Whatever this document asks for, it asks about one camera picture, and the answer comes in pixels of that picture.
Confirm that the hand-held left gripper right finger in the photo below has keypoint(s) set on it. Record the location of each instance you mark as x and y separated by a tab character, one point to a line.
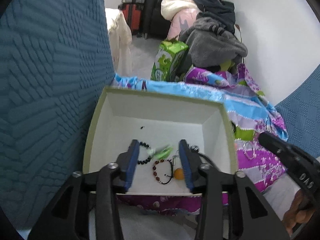
185	167

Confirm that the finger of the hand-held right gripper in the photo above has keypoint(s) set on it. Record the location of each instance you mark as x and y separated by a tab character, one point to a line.
277	146

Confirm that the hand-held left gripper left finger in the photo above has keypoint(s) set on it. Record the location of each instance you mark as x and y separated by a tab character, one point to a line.
131	165

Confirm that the orange round bead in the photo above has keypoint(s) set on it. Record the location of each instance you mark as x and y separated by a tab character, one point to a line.
179	173

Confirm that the green leaf hair clip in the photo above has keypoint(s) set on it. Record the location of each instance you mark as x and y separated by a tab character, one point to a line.
162	151

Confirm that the white cardboard box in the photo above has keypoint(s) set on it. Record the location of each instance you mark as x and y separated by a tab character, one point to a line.
162	120

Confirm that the person's right hand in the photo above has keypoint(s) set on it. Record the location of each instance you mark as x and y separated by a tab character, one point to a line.
295	217

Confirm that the floral printed cloth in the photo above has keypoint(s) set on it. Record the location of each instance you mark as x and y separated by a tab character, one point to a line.
255	170

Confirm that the blue covered chair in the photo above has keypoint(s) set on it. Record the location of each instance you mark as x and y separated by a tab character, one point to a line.
302	110
50	80

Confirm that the lime green stool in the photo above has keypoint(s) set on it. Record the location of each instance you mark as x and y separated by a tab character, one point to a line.
228	66

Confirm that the green printed carton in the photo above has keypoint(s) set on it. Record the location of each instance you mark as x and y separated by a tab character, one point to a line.
167	60

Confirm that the grey fleece garment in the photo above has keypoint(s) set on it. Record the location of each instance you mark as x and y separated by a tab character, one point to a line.
212	45

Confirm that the cream lace cover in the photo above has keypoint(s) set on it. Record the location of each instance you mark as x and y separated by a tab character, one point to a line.
118	35

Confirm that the pink garment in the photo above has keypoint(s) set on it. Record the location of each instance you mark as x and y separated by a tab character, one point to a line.
182	22

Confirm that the red suitcase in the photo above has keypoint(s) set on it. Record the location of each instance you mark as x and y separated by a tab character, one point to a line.
132	17

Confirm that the dark blue jacket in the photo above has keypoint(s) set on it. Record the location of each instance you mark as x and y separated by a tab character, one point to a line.
215	7

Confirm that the black suitcase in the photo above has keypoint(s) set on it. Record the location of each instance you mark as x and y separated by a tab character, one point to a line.
155	10

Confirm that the white duvet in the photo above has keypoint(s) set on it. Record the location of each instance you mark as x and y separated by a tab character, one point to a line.
177	2

